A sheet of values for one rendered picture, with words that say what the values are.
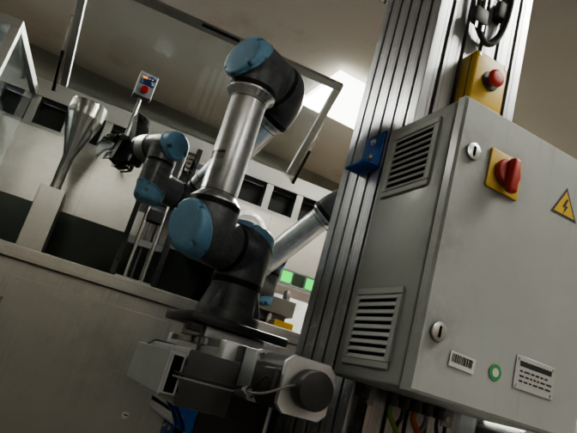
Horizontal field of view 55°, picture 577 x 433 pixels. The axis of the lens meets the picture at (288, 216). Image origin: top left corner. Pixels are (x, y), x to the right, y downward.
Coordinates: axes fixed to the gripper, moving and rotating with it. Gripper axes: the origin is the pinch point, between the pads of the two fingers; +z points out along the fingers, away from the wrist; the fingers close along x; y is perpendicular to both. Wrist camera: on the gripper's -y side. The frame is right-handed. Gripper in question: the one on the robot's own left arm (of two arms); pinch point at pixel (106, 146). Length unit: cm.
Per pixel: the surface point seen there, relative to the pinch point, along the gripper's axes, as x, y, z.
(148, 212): 32.2, 3.7, 14.3
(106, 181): 38, -14, 63
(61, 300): 16.7, 43.4, 10.7
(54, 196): 15, 8, 48
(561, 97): 234, -207, -46
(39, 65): 74, -168, 351
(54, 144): 16, -18, 76
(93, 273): 18.8, 33.0, 5.2
